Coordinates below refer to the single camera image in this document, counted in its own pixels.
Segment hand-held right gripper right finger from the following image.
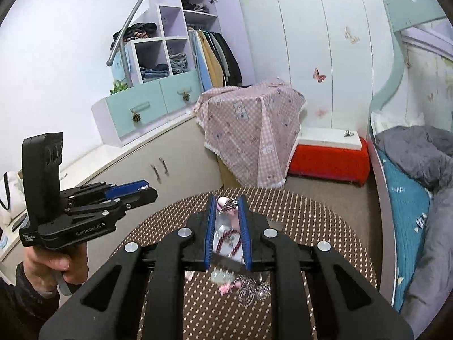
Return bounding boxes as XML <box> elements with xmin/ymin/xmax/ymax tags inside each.
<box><xmin>237</xmin><ymin>196</ymin><xmax>415</xmax><ymax>340</ymax></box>

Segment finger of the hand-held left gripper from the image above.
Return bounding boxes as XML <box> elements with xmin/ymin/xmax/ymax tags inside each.
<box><xmin>61</xmin><ymin>180</ymin><xmax>151</xmax><ymax>201</ymax></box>
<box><xmin>65</xmin><ymin>188</ymin><xmax>158</xmax><ymax>224</ymax></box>

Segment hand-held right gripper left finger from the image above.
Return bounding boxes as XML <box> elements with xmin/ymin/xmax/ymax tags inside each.
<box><xmin>38</xmin><ymin>195</ymin><xmax>217</xmax><ymax>340</ymax></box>

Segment dark red bead bracelet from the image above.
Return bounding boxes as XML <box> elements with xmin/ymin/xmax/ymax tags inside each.
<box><xmin>216</xmin><ymin>229</ymin><xmax>243</xmax><ymax>256</ymax></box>

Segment clear plastic jewelry bag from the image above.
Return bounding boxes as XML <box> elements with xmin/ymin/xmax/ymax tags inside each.
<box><xmin>209</xmin><ymin>215</ymin><xmax>249</xmax><ymax>284</ymax></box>

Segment pink bead silver hair clip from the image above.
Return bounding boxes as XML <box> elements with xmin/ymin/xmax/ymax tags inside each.
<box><xmin>216</xmin><ymin>195</ymin><xmax>239</xmax><ymax>217</ymax></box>

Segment person's left forearm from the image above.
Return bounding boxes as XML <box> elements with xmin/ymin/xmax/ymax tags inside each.
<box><xmin>0</xmin><ymin>261</ymin><xmax>61</xmax><ymax>340</ymax></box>

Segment person's left hand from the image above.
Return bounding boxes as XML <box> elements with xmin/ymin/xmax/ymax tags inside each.
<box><xmin>24</xmin><ymin>244</ymin><xmax>90</xmax><ymax>293</ymax></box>

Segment white low cabinet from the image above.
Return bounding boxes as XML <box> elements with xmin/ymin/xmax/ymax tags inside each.
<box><xmin>0</xmin><ymin>114</ymin><xmax>225</xmax><ymax>284</ymax></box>

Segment white tote bag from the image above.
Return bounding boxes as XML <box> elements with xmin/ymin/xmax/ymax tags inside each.
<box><xmin>0</xmin><ymin>171</ymin><xmax>28</xmax><ymax>224</ymax></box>

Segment pink earrings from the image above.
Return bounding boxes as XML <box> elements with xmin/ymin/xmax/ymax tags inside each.
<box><xmin>219</xmin><ymin>280</ymin><xmax>243</xmax><ymax>296</ymax></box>

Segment silver hoop earrings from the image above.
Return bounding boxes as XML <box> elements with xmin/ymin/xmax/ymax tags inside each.
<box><xmin>237</xmin><ymin>282</ymin><xmax>257</xmax><ymax>307</ymax></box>

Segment wide turquoise drawer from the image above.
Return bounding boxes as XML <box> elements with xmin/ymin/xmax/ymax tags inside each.
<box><xmin>105</xmin><ymin>86</ymin><xmax>168</xmax><ymax>139</ymax></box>

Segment red storage bench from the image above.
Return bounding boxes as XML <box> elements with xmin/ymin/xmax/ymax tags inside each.
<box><xmin>287</xmin><ymin>137</ymin><xmax>371</xmax><ymax>187</ymax></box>

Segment pink checked cloth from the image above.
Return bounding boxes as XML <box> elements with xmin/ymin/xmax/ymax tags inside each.
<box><xmin>195</xmin><ymin>80</ymin><xmax>307</xmax><ymax>189</ymax></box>

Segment small turquoise drawer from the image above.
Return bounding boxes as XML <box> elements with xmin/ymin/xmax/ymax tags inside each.
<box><xmin>159</xmin><ymin>70</ymin><xmax>203</xmax><ymax>114</ymax></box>

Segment folded blue jeans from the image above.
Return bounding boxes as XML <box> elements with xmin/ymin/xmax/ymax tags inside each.
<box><xmin>139</xmin><ymin>64</ymin><xmax>171</xmax><ymax>84</ymax></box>

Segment white bench top board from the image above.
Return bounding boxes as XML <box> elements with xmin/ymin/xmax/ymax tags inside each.
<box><xmin>298</xmin><ymin>127</ymin><xmax>363</xmax><ymax>151</ymax></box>

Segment folded grey clothes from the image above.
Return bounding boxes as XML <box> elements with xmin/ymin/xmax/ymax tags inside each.
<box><xmin>169</xmin><ymin>53</ymin><xmax>189</xmax><ymax>76</ymax></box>

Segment light blue hanging garment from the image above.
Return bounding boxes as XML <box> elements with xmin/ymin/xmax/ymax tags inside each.
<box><xmin>190</xmin><ymin>30</ymin><xmax>213</xmax><ymax>92</ymax></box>

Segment yellow hanging garment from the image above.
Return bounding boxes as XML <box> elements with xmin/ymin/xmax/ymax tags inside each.
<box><xmin>200</xmin><ymin>30</ymin><xmax>226</xmax><ymax>88</ymax></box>

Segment dark clothes pile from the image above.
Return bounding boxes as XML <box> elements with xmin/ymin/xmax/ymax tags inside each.
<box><xmin>112</xmin><ymin>23</ymin><xmax>158</xmax><ymax>42</ymax></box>

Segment blue bed sheet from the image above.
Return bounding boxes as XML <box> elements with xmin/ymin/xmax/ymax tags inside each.
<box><xmin>376</xmin><ymin>148</ymin><xmax>431</xmax><ymax>314</ymax></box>

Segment black hanging garment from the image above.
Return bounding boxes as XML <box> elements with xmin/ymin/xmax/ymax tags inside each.
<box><xmin>217</xmin><ymin>33</ymin><xmax>243</xmax><ymax>86</ymax></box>

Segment lilac shelf unit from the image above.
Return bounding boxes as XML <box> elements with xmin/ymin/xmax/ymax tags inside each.
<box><xmin>91</xmin><ymin>0</ymin><xmax>256</xmax><ymax>148</ymax></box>

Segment curved metal pole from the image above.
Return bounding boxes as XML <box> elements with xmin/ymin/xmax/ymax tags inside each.
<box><xmin>106</xmin><ymin>0</ymin><xmax>199</xmax><ymax>66</ymax></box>

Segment grey duvet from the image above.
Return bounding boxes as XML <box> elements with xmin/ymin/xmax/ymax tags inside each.
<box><xmin>374</xmin><ymin>125</ymin><xmax>453</xmax><ymax>331</ymax></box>

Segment folded clothes on shelf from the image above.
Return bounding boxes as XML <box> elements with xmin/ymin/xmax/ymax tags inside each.
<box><xmin>182</xmin><ymin>1</ymin><xmax>210</xmax><ymax>13</ymax></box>

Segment white wardrobe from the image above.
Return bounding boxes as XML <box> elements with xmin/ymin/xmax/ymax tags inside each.
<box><xmin>236</xmin><ymin>0</ymin><xmax>405</xmax><ymax>139</ymax></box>

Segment teal bed frame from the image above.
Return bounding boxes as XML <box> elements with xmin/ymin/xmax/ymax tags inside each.
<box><xmin>367</xmin><ymin>0</ymin><xmax>453</xmax><ymax>309</ymax></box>

